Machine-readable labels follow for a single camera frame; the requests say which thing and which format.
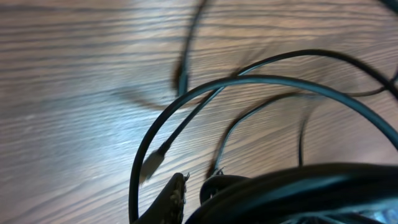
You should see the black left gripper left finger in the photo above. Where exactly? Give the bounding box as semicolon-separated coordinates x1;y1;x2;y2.
134;173;188;224

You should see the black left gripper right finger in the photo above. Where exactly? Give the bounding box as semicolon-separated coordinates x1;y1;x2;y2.
200;175;249;205

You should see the black usb cable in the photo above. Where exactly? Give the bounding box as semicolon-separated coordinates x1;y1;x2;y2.
128;0;398;224

